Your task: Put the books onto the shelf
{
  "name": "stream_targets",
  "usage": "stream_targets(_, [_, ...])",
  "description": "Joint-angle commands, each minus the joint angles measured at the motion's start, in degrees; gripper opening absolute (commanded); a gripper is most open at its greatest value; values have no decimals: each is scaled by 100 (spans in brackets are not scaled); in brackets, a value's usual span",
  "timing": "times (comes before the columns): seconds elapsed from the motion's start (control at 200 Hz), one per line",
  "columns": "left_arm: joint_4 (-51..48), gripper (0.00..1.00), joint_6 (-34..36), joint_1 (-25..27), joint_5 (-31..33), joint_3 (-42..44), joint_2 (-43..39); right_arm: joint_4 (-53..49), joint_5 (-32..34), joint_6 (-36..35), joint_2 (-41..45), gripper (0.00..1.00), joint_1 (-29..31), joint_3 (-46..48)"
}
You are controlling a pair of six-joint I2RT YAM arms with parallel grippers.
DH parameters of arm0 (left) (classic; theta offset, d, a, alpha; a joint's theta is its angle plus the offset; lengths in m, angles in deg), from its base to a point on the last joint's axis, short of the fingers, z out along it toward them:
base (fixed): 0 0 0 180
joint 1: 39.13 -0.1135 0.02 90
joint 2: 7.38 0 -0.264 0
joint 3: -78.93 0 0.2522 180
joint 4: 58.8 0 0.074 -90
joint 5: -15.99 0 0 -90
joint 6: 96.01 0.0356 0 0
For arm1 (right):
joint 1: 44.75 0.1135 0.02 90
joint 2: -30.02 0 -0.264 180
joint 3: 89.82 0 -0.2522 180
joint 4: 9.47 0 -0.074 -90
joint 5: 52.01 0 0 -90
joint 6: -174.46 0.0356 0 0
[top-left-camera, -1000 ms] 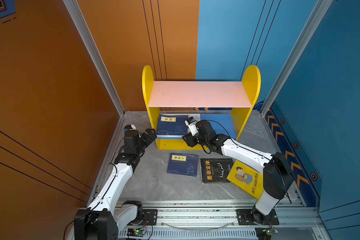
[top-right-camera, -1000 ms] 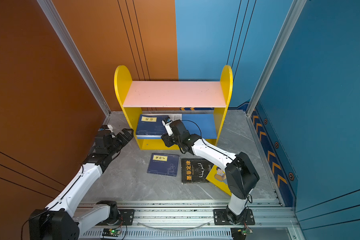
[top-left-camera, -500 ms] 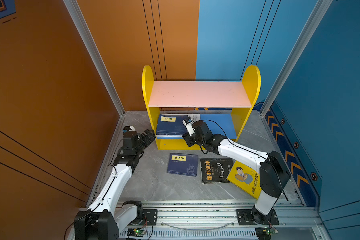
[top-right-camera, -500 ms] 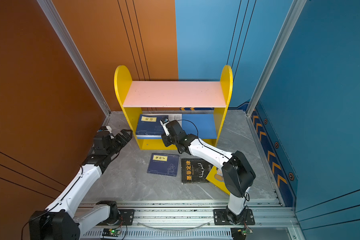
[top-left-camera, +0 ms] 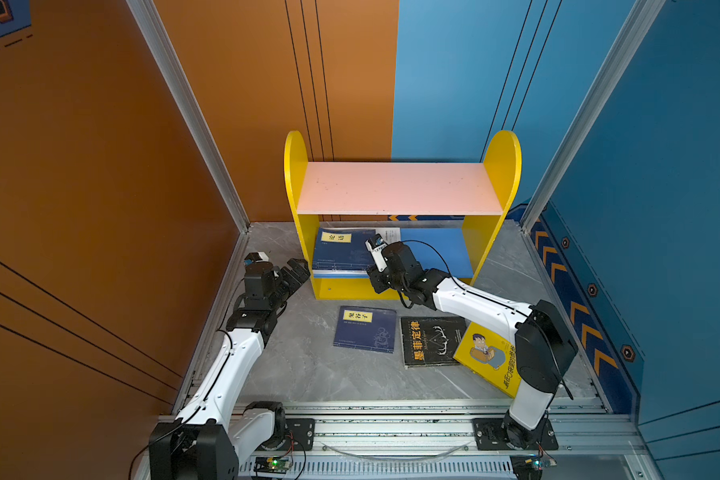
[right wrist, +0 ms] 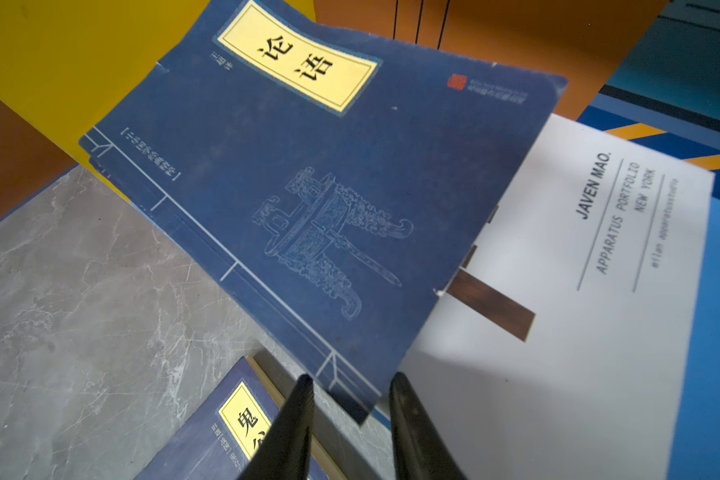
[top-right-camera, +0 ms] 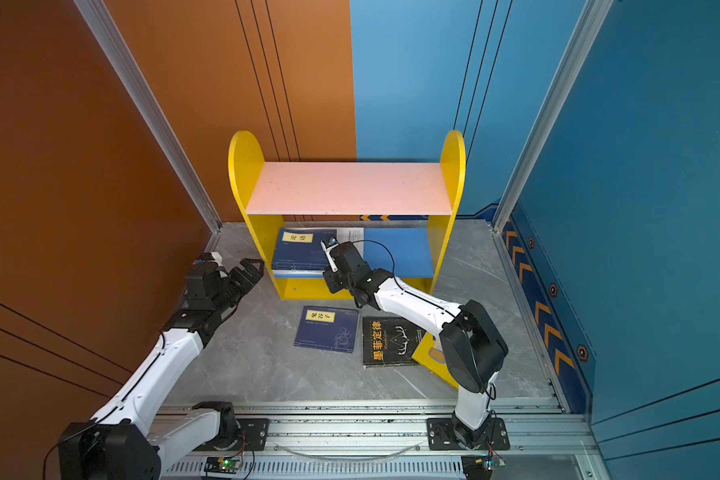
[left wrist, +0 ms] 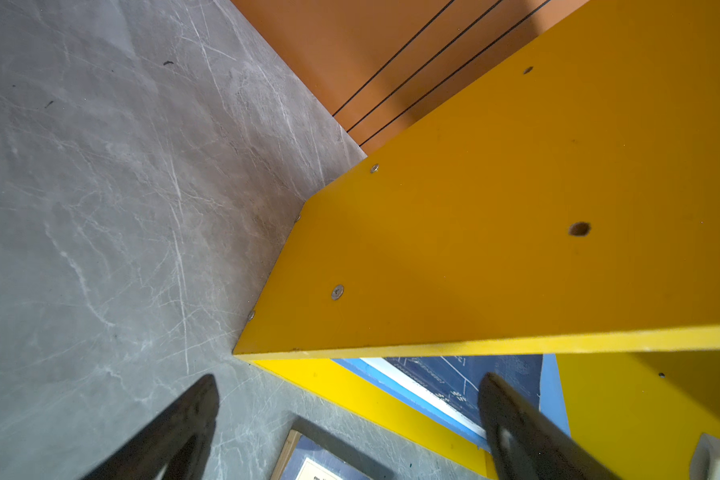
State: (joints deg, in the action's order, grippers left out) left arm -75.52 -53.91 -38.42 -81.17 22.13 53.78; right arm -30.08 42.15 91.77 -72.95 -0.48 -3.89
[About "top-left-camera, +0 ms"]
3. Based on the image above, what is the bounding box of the dark blue book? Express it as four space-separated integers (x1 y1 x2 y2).
312 228 376 272
333 306 398 354

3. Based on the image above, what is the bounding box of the black book yellow title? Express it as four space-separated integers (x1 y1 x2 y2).
400 316 467 368

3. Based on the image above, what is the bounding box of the yellow cartoon cover book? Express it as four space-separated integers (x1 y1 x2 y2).
454 323 521 398

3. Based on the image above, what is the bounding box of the white book with dark bars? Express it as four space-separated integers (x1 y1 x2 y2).
312 228 401 279

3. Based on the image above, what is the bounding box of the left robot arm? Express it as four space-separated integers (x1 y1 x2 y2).
145 252 311 479

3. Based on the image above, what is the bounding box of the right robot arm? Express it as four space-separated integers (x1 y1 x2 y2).
365 234 577 449

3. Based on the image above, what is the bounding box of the yellow pink blue bookshelf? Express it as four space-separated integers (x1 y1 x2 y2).
284 131 522 285

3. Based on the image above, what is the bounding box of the left green circuit board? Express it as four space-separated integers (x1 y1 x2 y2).
252 457 293 477

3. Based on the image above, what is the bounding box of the green circuit board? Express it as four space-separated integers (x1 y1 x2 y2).
252 457 293 477
510 456 557 480

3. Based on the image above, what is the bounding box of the right green circuit board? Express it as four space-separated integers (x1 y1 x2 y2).
510 456 557 480

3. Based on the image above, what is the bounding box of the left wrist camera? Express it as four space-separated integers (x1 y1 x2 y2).
244 252 270 267

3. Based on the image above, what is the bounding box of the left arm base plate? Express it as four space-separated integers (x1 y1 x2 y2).
229 416 316 456

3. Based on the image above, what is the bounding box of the aluminium front rail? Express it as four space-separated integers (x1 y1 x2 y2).
133 398 664 480

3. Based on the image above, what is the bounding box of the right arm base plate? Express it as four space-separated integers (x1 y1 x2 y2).
472 416 559 451

